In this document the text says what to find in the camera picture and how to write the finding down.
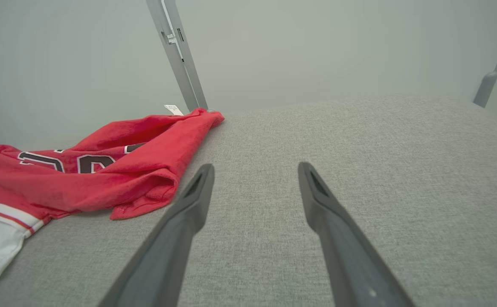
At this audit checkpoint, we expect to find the grey partition post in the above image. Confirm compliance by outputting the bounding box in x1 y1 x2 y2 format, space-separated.
146 0 201 112
163 0 209 111

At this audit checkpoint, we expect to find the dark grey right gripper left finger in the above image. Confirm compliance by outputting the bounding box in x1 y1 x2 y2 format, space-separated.
99 163 215 307

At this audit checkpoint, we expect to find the grey metal partition leg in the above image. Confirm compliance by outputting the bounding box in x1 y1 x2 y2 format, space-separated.
473 9 497 108

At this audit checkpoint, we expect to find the red white basketball jersey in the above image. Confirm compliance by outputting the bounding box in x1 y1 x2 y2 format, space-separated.
0 104 225 290

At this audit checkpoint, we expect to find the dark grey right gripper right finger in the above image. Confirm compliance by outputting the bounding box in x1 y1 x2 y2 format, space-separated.
298 162 416 307

